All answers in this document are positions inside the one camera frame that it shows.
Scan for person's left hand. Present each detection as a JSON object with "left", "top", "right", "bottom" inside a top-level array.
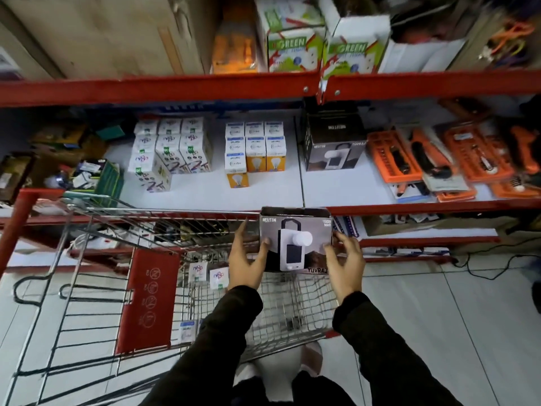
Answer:
[{"left": 228, "top": 219, "right": 271, "bottom": 291}]

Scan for person's right hand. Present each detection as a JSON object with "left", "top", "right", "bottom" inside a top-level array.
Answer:
[{"left": 323, "top": 231, "right": 367, "bottom": 306}]

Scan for black lantern box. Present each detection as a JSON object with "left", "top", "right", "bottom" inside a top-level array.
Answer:
[
  {"left": 259, "top": 206, "right": 335, "bottom": 274},
  {"left": 303, "top": 111, "right": 369, "bottom": 172}
]

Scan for person's left forearm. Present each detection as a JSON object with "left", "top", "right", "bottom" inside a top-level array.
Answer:
[{"left": 139, "top": 285, "right": 265, "bottom": 406}]

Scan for person's right forearm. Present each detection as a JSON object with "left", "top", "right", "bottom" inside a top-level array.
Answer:
[{"left": 332, "top": 292, "right": 464, "bottom": 406}]

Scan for blue white packet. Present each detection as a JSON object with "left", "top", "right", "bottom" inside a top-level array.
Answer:
[{"left": 331, "top": 215, "right": 361, "bottom": 240}]

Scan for white purple print bulb carton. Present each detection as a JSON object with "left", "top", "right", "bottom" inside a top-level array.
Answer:
[
  {"left": 189, "top": 261, "right": 209, "bottom": 288},
  {"left": 210, "top": 267, "right": 230, "bottom": 291}
]

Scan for group of orange white bulb boxes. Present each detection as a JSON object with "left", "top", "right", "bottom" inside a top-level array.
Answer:
[{"left": 224, "top": 121, "right": 287, "bottom": 189}]

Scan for flat brown cardboard carton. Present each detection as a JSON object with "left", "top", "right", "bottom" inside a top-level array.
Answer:
[{"left": 363, "top": 215, "right": 521, "bottom": 238}]

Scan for orange screwdriver set pack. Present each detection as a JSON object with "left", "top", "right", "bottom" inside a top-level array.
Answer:
[
  {"left": 442, "top": 124, "right": 515, "bottom": 183},
  {"left": 366, "top": 130, "right": 424, "bottom": 185}
]

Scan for person's white shoe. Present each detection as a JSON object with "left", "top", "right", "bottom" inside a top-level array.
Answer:
[{"left": 234, "top": 341, "right": 324, "bottom": 387}]

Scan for white blue print bulb carton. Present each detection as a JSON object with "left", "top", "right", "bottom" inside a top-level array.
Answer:
[{"left": 177, "top": 320, "right": 198, "bottom": 346}]

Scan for red cart seat flap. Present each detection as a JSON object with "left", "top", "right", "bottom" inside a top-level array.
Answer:
[{"left": 114, "top": 248, "right": 181, "bottom": 356}]

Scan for group of purple print bulb boxes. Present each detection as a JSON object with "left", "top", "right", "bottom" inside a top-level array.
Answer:
[{"left": 128, "top": 117, "right": 214, "bottom": 193}]

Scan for person's black trouser legs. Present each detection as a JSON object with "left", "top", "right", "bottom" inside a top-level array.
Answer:
[{"left": 232, "top": 371, "right": 352, "bottom": 406}]

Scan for orange knife blister pack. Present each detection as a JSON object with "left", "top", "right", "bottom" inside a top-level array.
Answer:
[{"left": 407, "top": 127, "right": 477, "bottom": 202}]

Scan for green box of small items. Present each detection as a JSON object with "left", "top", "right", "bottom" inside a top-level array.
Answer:
[{"left": 63, "top": 159, "right": 126, "bottom": 208}]

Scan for red metal shelf rack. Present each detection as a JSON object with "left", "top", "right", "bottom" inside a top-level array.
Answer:
[{"left": 0, "top": 69, "right": 541, "bottom": 275}]

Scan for orange plastic packet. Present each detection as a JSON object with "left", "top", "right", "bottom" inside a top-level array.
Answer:
[{"left": 210, "top": 0, "right": 259, "bottom": 75}]

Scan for green white bulb box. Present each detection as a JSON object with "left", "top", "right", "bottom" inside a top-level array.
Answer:
[
  {"left": 254, "top": 0, "right": 327, "bottom": 73},
  {"left": 318, "top": 0, "right": 392, "bottom": 75}
]

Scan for open white carton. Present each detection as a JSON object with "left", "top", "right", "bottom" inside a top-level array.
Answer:
[{"left": 377, "top": 37, "right": 466, "bottom": 74}]

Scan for orange tool blister pack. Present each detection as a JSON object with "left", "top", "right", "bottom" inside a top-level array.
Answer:
[{"left": 498, "top": 122, "right": 541, "bottom": 176}]

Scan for small brown box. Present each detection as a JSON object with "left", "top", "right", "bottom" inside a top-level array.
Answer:
[{"left": 0, "top": 153, "right": 36, "bottom": 204}]

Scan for large brown cardboard box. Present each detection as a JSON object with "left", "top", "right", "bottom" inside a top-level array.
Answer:
[{"left": 0, "top": 0, "right": 205, "bottom": 80}]

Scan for cardboard box of pliers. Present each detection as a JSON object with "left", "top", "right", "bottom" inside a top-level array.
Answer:
[{"left": 447, "top": 4, "right": 541, "bottom": 72}]

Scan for metal wire shopping cart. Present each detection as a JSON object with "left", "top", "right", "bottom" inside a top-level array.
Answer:
[{"left": 12, "top": 198, "right": 340, "bottom": 406}]

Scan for black cable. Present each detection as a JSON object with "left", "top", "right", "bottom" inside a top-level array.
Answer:
[{"left": 449, "top": 237, "right": 541, "bottom": 272}]

